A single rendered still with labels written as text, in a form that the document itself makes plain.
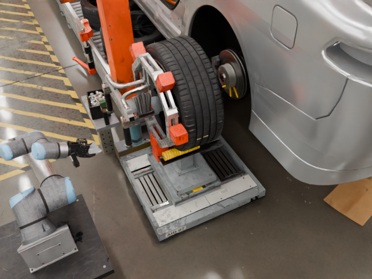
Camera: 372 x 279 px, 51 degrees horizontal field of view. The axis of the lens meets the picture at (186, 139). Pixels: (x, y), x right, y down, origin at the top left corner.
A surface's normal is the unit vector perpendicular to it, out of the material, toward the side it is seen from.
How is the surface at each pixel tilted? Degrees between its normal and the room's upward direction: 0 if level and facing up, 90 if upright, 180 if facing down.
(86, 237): 0
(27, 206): 42
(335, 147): 93
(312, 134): 91
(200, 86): 49
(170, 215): 0
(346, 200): 1
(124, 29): 90
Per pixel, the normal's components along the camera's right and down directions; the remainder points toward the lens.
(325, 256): -0.03, -0.72
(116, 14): 0.44, 0.62
